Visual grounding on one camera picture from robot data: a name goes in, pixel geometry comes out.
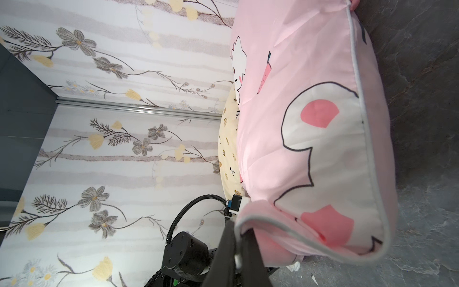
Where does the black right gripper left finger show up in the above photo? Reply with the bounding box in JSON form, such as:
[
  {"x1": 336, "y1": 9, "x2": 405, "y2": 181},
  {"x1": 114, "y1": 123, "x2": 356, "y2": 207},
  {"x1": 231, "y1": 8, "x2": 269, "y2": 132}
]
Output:
[{"x1": 202, "y1": 221, "x2": 235, "y2": 287}]

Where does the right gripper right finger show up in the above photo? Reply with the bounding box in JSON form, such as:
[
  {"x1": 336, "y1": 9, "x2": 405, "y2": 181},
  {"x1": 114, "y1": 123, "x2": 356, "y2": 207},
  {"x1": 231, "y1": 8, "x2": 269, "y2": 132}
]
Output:
[{"x1": 241, "y1": 229, "x2": 273, "y2": 287}]

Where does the cream bear print pillow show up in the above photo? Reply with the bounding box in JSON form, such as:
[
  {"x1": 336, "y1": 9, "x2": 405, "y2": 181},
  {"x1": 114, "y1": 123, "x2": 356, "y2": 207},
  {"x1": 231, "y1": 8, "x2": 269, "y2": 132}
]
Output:
[{"x1": 218, "y1": 87, "x2": 246, "y2": 200}]

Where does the pink cartoon print pillow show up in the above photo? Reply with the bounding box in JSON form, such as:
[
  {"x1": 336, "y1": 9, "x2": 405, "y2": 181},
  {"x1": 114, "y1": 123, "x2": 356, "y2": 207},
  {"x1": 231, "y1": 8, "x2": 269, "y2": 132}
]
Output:
[{"x1": 231, "y1": 1, "x2": 398, "y2": 267}]

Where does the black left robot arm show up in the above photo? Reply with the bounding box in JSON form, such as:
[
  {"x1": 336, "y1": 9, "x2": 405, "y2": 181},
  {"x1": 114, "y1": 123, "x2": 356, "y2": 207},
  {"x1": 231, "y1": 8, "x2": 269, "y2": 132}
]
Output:
[{"x1": 145, "y1": 232, "x2": 217, "y2": 287}]

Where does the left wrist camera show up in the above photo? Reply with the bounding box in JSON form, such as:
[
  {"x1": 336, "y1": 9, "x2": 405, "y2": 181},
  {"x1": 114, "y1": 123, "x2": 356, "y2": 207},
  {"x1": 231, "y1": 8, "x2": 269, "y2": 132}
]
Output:
[{"x1": 227, "y1": 194, "x2": 251, "y2": 215}]

